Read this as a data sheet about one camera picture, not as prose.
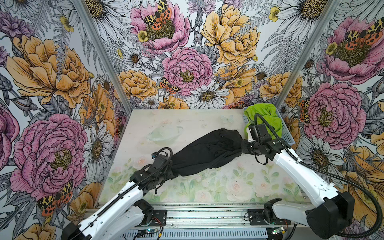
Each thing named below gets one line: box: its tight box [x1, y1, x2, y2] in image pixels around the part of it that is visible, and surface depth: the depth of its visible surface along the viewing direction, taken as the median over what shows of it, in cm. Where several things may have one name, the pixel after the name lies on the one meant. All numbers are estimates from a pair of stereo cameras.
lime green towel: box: [244, 103, 283, 139], surface depth 111 cm
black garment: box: [171, 128, 243, 177], surface depth 97 cm
